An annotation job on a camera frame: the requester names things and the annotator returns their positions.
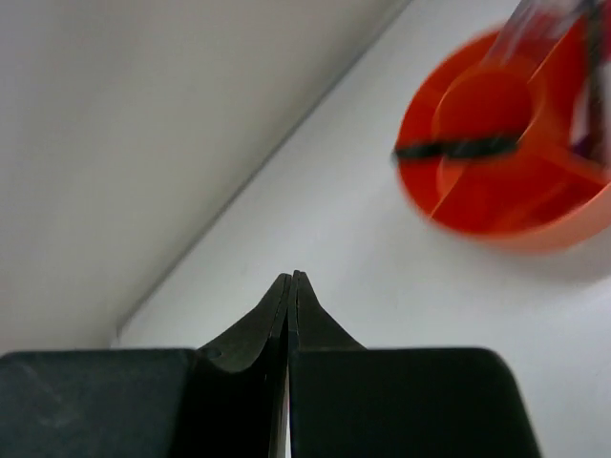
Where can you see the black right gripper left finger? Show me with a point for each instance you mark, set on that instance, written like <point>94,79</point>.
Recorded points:
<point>223,399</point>

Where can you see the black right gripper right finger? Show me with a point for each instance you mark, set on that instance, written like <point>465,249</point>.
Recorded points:
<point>347,400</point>

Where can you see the black handled scissors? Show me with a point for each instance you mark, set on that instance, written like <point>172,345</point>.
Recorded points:
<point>499,141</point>

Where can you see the white marker purple cap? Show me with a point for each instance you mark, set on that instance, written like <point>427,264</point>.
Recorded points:
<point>580,138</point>

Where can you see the orange round divided container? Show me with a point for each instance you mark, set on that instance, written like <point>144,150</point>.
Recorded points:
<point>539,197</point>

